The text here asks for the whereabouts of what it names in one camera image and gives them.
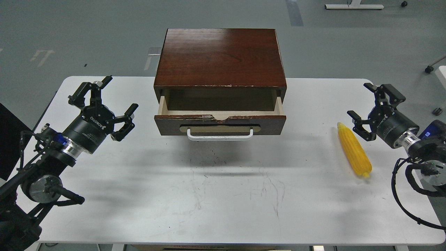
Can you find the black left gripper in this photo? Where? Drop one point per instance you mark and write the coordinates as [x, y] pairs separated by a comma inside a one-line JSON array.
[[89, 129]]

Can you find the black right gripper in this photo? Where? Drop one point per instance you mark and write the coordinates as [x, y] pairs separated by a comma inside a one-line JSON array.
[[385, 120]]

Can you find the yellow corn cob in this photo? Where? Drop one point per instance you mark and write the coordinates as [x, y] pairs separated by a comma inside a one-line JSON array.
[[354, 152]]

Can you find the wooden drawer with white handle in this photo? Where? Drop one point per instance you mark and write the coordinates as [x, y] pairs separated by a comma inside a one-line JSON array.
[[224, 125]]

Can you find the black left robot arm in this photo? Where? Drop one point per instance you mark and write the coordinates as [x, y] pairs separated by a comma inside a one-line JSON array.
[[28, 197]]

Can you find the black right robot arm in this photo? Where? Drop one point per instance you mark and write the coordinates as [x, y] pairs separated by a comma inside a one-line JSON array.
[[425, 170]]

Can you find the dark wooden drawer cabinet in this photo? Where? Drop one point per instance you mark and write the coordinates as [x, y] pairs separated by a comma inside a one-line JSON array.
[[220, 58]]

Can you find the black chair caster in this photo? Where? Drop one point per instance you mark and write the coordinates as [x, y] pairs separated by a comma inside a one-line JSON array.
[[430, 67]]

